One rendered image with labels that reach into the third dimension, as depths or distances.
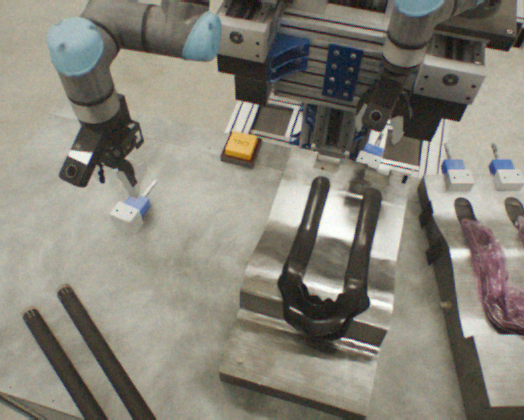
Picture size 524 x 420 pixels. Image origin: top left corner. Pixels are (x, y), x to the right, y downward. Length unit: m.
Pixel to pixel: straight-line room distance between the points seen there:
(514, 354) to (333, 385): 0.31
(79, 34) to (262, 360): 0.60
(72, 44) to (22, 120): 1.84
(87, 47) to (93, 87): 0.07
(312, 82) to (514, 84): 1.57
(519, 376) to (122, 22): 0.84
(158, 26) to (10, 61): 2.14
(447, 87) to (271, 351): 0.70
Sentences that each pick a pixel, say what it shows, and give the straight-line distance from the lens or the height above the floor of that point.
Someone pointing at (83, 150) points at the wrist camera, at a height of 1.08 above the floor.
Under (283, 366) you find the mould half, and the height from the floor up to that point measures 0.86.
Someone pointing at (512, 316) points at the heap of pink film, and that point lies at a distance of 1.03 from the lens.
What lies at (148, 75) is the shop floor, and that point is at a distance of 2.66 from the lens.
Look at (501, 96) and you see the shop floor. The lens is 2.77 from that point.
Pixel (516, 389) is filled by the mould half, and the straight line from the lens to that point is 0.97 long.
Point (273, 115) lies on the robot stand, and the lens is 2.13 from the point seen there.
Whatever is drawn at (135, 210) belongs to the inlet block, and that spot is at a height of 0.85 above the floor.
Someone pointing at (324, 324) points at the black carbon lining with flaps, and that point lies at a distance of 0.95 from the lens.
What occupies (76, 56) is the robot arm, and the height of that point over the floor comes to 1.27.
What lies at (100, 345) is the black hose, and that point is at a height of 0.87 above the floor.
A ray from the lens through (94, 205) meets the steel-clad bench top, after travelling 1.20.
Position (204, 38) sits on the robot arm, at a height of 1.25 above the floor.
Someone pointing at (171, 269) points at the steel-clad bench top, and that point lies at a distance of 1.08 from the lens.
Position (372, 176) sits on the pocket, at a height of 0.86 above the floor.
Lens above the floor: 1.76
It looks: 57 degrees down
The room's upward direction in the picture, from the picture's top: 2 degrees clockwise
